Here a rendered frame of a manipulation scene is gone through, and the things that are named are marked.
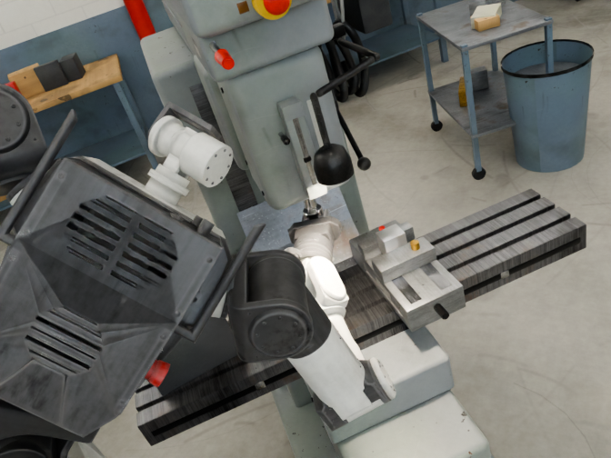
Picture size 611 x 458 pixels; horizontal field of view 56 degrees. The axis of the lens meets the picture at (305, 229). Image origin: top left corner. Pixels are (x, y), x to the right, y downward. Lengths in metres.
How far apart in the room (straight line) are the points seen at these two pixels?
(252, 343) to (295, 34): 0.56
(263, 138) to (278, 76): 0.12
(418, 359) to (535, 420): 1.00
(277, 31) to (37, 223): 0.57
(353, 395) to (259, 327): 0.24
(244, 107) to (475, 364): 1.73
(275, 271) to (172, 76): 0.84
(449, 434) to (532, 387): 1.05
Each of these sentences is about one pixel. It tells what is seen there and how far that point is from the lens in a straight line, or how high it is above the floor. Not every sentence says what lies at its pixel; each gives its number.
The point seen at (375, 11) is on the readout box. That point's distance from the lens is 1.49.
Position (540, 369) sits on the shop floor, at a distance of 2.54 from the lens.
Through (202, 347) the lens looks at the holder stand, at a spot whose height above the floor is 1.02.
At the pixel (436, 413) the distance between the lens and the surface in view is 1.50.
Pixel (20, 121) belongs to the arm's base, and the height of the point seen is 1.76.
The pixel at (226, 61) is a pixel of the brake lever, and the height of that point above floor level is 1.70.
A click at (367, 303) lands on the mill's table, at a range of 1.50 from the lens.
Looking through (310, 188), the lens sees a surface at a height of 1.37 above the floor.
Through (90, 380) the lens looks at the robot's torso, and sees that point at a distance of 0.73.
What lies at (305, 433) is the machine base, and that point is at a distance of 2.23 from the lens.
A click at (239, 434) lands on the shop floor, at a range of 2.59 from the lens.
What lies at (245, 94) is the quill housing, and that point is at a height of 1.58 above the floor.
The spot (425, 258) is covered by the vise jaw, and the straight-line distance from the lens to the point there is 1.46.
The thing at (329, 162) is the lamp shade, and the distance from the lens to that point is 1.04.
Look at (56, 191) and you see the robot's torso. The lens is 0.67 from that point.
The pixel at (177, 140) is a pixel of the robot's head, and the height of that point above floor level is 1.65.
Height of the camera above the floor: 1.95
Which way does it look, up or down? 33 degrees down
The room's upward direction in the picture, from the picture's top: 18 degrees counter-clockwise
